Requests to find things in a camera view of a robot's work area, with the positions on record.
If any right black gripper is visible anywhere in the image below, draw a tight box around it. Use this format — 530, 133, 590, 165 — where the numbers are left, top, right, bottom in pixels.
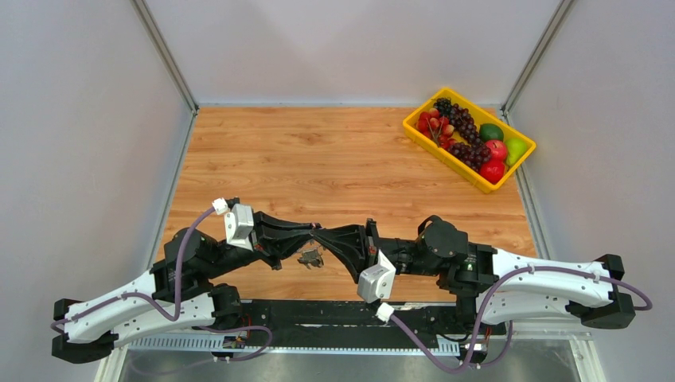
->
314, 218, 440, 283

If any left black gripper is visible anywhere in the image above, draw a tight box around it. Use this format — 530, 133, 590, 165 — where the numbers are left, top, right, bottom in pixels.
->
205, 208, 323, 279

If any metal keyring with keys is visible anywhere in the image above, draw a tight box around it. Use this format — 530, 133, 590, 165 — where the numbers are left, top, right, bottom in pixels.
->
297, 240, 324, 269

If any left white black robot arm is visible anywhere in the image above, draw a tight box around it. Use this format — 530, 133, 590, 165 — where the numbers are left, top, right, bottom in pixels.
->
51, 200, 322, 364

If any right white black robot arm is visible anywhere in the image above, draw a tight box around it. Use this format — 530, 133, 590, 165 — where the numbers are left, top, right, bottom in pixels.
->
310, 215, 637, 333

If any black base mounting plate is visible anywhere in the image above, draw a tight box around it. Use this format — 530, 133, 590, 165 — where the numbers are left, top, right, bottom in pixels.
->
211, 299, 473, 350

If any red strawberries cluster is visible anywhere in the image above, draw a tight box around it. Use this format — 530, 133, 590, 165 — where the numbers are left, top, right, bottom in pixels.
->
416, 107, 456, 151

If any dark grape bunch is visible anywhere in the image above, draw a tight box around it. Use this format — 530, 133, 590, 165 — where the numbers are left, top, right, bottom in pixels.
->
433, 98, 491, 173

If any red round fruit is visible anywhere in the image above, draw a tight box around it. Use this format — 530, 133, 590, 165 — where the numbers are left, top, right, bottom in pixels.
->
479, 160, 506, 185

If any red apple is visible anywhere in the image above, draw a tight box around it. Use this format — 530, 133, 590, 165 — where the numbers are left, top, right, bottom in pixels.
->
485, 139, 509, 162

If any green lime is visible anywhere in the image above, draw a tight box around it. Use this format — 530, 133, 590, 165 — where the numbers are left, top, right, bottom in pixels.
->
478, 123, 504, 142

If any yellow plastic bin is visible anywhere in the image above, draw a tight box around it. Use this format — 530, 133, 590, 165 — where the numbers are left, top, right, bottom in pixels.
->
403, 88, 536, 193

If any green pear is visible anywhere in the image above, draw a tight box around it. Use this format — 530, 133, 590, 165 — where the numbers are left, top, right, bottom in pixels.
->
504, 138, 529, 167

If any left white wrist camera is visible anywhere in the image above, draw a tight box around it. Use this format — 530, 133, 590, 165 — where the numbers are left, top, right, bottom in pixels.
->
212, 198, 255, 251

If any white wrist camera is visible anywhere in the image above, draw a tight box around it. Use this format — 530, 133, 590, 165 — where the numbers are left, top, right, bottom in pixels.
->
357, 250, 396, 323
212, 198, 255, 251

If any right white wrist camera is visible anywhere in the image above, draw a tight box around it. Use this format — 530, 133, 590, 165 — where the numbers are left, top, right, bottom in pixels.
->
357, 250, 396, 323

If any aluminium rail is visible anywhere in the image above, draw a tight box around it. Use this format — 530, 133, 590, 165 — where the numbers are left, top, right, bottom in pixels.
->
129, 303, 593, 357

